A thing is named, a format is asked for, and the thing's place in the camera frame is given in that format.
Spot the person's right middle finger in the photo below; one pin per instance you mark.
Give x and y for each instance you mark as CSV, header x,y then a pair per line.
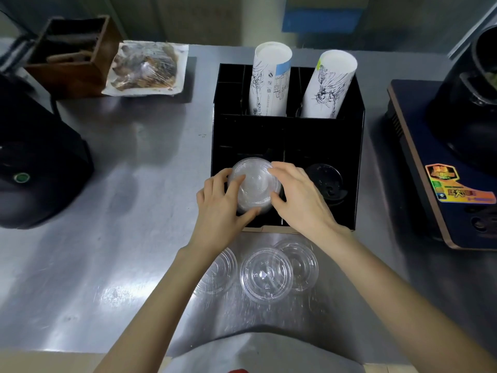
x,y
289,168

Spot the dark wooden box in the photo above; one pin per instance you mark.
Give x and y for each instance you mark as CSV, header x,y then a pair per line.
x,y
73,77

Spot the stack of clear plastic lids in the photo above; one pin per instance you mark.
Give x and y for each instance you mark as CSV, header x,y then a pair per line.
x,y
254,182

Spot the person's right thumb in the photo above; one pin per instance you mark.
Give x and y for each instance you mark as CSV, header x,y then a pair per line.
x,y
277,202

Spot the stack of black cup lids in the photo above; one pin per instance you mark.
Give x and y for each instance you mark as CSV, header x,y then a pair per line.
x,y
326,182

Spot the person's left hand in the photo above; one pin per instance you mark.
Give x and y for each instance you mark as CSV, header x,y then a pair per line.
x,y
217,213

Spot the clear plastic cup lid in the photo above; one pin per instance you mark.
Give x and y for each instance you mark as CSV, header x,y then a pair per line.
x,y
266,275
219,273
305,264

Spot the person's left little finger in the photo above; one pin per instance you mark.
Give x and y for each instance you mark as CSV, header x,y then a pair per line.
x,y
200,197

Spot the dark blue appliance base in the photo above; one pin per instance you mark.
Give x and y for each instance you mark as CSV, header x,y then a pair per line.
x,y
438,198

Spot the person's left forearm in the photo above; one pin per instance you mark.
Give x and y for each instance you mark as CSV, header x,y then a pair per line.
x,y
163,306

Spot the flat cardboard piece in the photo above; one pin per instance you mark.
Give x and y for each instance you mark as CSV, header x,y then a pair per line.
x,y
271,229

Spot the person's left thumb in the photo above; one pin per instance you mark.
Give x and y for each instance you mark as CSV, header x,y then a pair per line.
x,y
248,218

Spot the black blender jug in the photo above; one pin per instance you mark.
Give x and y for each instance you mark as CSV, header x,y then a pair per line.
x,y
462,112

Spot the black compartment cup organizer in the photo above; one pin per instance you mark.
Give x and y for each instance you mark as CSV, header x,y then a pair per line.
x,y
287,135

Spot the person's right forearm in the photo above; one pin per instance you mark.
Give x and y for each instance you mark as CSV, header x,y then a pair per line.
x,y
396,302

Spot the white paper cups blue label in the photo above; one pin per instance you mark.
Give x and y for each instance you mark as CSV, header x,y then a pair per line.
x,y
270,79

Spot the white paper cups green mark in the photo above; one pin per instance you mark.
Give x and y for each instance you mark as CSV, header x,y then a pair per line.
x,y
330,85

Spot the person's left middle finger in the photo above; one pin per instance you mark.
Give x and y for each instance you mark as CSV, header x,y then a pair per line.
x,y
222,180

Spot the blue plastic crate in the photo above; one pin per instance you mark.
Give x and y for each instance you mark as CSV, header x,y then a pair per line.
x,y
322,20

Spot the person's grey apron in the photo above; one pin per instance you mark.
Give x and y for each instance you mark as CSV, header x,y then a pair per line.
x,y
264,355

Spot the plastic wrapped food tray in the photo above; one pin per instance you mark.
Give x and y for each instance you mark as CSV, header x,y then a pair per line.
x,y
145,67

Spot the person's right hand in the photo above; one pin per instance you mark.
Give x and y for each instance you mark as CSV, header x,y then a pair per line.
x,y
305,207

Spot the black rounded machine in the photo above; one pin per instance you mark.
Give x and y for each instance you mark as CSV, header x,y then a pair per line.
x,y
39,163

